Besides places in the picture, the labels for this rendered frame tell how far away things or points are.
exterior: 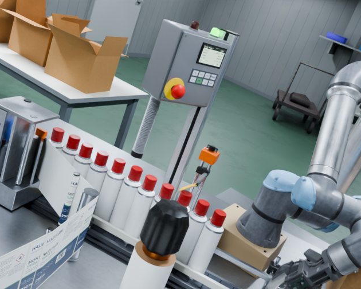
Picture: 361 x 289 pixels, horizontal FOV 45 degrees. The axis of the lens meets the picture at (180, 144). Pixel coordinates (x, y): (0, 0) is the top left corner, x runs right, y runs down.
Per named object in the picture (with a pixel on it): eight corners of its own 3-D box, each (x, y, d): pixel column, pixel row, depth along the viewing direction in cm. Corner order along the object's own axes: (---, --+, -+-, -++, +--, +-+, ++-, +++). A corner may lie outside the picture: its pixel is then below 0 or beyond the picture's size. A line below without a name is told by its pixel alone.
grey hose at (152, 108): (128, 154, 129) (150, 88, 122) (133, 151, 132) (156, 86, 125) (138, 159, 128) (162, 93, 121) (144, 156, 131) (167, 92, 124)
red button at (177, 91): (171, 81, 111) (177, 85, 109) (182, 83, 113) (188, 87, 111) (165, 94, 112) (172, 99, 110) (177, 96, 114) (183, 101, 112)
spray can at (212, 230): (181, 275, 118) (209, 211, 111) (187, 266, 123) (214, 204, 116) (199, 284, 117) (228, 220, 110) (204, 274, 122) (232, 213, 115)
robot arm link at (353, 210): (340, 183, 113) (348, 206, 103) (380, 200, 113) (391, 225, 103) (325, 206, 116) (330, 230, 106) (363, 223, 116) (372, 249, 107)
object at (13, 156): (-29, 187, 120) (-11, 101, 112) (4, 174, 132) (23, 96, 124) (11, 211, 117) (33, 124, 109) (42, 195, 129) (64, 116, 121)
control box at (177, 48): (140, 86, 119) (163, 18, 113) (188, 95, 129) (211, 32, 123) (158, 101, 112) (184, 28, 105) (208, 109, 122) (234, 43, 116)
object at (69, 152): (44, 196, 129) (62, 135, 123) (54, 191, 134) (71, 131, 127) (60, 204, 128) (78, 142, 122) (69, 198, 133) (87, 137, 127)
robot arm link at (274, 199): (252, 194, 149) (270, 160, 145) (288, 210, 149) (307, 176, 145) (253, 210, 138) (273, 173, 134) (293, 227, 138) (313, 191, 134)
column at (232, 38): (142, 235, 138) (220, 28, 116) (148, 230, 142) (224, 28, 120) (154, 242, 137) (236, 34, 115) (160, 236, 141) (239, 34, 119)
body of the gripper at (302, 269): (281, 281, 105) (324, 258, 100) (285, 265, 113) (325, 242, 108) (299, 307, 105) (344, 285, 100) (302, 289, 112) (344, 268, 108)
